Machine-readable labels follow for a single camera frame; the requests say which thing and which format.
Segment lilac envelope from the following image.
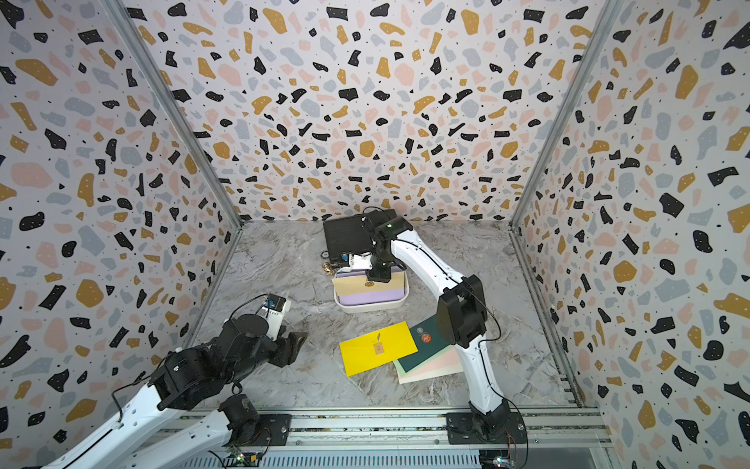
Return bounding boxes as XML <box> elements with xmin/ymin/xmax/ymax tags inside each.
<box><xmin>336</xmin><ymin>288</ymin><xmax>406</xmax><ymax>307</ymax></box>

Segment white storage tray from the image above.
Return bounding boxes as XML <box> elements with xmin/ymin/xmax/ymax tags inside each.
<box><xmin>332</xmin><ymin>267</ymin><xmax>409</xmax><ymax>314</ymax></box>

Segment dark green envelope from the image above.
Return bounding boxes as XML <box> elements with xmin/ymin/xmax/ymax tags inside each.
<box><xmin>409</xmin><ymin>315</ymin><xmax>450</xmax><ymax>363</ymax></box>

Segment bright yellow envelope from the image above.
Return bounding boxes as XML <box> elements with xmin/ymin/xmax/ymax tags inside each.
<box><xmin>339</xmin><ymin>322</ymin><xmax>417</xmax><ymax>377</ymax></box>

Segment pale yellow envelope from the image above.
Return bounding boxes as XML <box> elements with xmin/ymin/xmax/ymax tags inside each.
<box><xmin>332</xmin><ymin>270</ymin><xmax>406</xmax><ymax>296</ymax></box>

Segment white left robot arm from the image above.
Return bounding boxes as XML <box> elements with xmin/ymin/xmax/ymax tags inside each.
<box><xmin>50</xmin><ymin>314</ymin><xmax>308</xmax><ymax>468</ymax></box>

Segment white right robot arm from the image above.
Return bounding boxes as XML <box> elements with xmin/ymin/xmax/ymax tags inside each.
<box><xmin>361</xmin><ymin>215</ymin><xmax>512</xmax><ymax>443</ymax></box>

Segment black metal briefcase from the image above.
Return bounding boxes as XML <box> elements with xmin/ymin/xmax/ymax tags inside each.
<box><xmin>323</xmin><ymin>209</ymin><xmax>396</xmax><ymax>270</ymax></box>

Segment small brass keys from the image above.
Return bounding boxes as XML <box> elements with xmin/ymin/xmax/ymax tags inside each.
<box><xmin>322</xmin><ymin>262</ymin><xmax>336</xmax><ymax>277</ymax></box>

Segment small electronics board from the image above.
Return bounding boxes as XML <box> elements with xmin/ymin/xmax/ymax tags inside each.
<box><xmin>223</xmin><ymin>447</ymin><xmax>262</xmax><ymax>468</ymax></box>

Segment mint green envelope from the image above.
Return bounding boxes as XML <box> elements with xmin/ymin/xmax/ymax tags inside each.
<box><xmin>394</xmin><ymin>353</ymin><xmax>424</xmax><ymax>373</ymax></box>

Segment pink envelope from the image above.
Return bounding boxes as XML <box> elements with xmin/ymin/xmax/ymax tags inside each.
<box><xmin>416</xmin><ymin>346</ymin><xmax>461</xmax><ymax>371</ymax></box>

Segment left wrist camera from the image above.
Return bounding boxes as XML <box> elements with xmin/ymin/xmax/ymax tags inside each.
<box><xmin>263</xmin><ymin>294</ymin><xmax>291</xmax><ymax>341</ymax></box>

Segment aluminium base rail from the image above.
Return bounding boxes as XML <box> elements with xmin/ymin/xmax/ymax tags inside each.
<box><xmin>144</xmin><ymin>408</ymin><xmax>620</xmax><ymax>468</ymax></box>

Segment aluminium corner post right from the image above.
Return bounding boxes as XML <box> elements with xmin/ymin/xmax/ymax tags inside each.
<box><xmin>508</xmin><ymin>0</ymin><xmax>625</xmax><ymax>230</ymax></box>

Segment aluminium corner post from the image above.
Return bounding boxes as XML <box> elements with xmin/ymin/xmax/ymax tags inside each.
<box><xmin>100</xmin><ymin>0</ymin><xmax>244</xmax><ymax>230</ymax></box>
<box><xmin>508</xmin><ymin>0</ymin><xmax>625</xmax><ymax>230</ymax></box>

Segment aluminium corner post left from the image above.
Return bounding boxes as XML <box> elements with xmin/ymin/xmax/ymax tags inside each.
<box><xmin>100</xmin><ymin>0</ymin><xmax>244</xmax><ymax>230</ymax></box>

